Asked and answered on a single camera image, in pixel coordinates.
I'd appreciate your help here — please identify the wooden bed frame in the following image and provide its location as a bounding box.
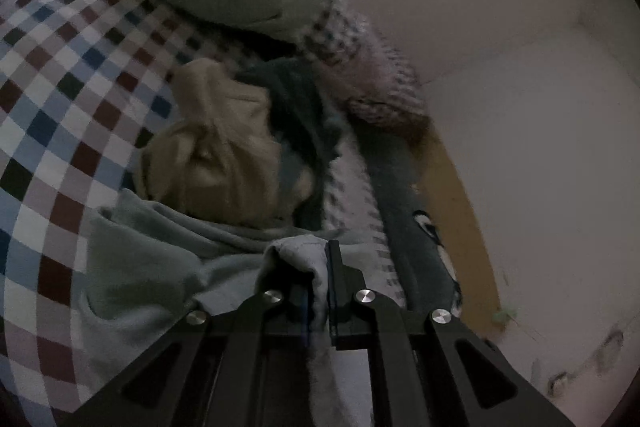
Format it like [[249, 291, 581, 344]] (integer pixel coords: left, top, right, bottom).
[[412, 127, 507, 339]]

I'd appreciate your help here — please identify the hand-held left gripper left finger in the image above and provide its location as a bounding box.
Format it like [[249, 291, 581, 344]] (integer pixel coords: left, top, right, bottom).
[[60, 277, 326, 427]]

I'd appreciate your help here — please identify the light grey towel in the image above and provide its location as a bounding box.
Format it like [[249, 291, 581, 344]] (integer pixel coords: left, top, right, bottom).
[[77, 189, 401, 427]]

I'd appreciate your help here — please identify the checked floral pillow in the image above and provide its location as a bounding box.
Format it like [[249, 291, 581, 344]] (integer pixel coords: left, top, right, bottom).
[[299, 0, 433, 144]]

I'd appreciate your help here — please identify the beige garment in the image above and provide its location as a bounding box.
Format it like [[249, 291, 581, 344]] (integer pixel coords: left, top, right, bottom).
[[136, 58, 317, 229]]

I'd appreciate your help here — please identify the dark teal cartoon long pillow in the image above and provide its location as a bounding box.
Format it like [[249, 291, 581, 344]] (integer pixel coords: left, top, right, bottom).
[[357, 127, 465, 315]]

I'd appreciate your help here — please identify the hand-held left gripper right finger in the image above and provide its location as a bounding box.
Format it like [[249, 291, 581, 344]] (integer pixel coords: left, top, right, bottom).
[[324, 239, 576, 427]]

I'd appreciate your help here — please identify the dark teal garment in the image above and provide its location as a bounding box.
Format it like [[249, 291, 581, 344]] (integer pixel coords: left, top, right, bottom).
[[234, 56, 353, 230]]

